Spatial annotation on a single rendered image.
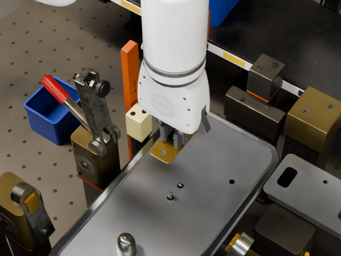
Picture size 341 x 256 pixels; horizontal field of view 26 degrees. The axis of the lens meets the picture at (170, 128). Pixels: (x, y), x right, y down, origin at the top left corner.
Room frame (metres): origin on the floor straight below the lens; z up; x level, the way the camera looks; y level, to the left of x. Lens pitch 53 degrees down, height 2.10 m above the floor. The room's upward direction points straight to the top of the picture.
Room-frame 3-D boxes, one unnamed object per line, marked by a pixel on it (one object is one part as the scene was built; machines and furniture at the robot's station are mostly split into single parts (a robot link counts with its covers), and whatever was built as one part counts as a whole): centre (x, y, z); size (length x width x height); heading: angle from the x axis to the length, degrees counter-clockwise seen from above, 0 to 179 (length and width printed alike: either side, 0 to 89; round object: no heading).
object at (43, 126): (1.06, 0.27, 0.74); 0.11 x 0.10 x 0.09; 145
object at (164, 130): (0.68, 0.01, 1.21); 0.03 x 0.03 x 0.07; 55
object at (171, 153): (0.67, -0.01, 1.18); 0.08 x 0.04 x 0.01; 145
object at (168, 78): (0.67, 0.00, 1.36); 0.09 x 0.08 x 0.03; 55
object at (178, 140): (0.65, -0.03, 1.21); 0.03 x 0.03 x 0.07; 55
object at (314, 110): (0.82, -0.26, 0.88); 0.08 x 0.08 x 0.36; 55
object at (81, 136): (0.77, 0.15, 0.87); 0.10 x 0.07 x 0.35; 55
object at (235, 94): (0.88, -0.16, 0.85); 0.12 x 0.03 x 0.30; 55
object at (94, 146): (0.73, 0.13, 1.06); 0.03 x 0.01 x 0.03; 55
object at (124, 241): (0.56, 0.07, 1.02); 0.03 x 0.03 x 0.07
